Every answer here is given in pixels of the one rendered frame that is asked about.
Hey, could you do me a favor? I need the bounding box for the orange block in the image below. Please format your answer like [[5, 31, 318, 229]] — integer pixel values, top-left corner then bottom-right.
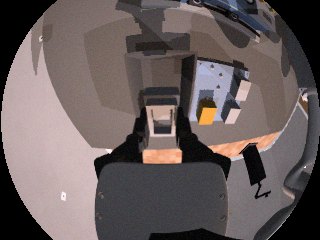
[[196, 100, 217, 124]]

